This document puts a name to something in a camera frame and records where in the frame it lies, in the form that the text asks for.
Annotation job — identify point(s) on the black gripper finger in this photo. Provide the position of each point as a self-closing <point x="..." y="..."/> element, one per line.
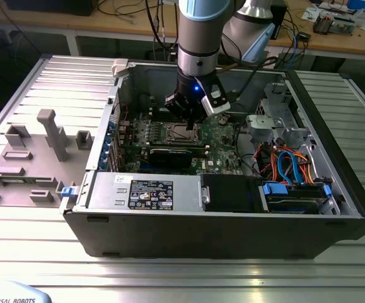
<point x="176" y="105"/>
<point x="198" y="114"/>

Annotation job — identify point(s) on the silver CPU plate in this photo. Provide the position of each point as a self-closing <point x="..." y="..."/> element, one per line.
<point x="179" y="129"/>

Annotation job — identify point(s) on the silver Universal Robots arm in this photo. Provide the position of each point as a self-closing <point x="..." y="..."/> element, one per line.
<point x="198" y="38"/>

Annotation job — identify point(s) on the coin cell battery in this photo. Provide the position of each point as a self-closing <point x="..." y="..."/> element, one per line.
<point x="223" y="120"/>

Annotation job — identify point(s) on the green motherboard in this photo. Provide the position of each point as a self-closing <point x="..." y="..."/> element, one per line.
<point x="220" y="139"/>

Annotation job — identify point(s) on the black graphics card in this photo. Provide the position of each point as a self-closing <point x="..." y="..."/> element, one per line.
<point x="169" y="158"/>

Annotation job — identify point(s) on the silver metal drive cage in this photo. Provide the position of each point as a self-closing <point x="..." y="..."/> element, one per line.
<point x="258" y="124"/>

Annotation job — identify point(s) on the blue expansion card retainer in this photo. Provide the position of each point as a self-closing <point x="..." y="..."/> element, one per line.
<point x="106" y="146"/>

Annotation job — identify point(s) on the hard disk in blue carrier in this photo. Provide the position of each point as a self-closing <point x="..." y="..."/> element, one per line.
<point x="275" y="190"/>

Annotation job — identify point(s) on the grey labelled power supply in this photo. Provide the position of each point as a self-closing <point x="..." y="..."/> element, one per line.
<point x="106" y="189"/>

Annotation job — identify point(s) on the wooden desk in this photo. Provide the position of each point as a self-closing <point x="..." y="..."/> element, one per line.
<point x="84" y="23"/>

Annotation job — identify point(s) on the black open PC case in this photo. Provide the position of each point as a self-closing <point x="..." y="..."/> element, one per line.
<point x="201" y="233"/>

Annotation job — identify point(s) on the small black box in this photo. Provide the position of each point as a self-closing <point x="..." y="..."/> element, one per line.
<point x="303" y="36"/>

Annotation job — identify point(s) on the blue case latch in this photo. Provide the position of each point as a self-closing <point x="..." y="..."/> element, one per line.
<point x="68" y="192"/>

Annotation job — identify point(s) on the white paper sheet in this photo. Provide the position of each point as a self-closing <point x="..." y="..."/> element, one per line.
<point x="311" y="13"/>

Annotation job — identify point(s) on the grey parts rack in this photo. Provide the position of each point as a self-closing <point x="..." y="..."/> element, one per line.
<point x="43" y="170"/>

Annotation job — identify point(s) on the finned metal heat sink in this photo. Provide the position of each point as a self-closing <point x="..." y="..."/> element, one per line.
<point x="322" y="25"/>

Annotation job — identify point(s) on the black monitor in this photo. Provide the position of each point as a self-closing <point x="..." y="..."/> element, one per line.
<point x="43" y="6"/>

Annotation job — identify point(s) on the grey electronic device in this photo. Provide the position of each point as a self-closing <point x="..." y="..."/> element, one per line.
<point x="343" y="25"/>

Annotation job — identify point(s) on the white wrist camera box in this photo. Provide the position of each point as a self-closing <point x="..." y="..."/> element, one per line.
<point x="218" y="107"/>

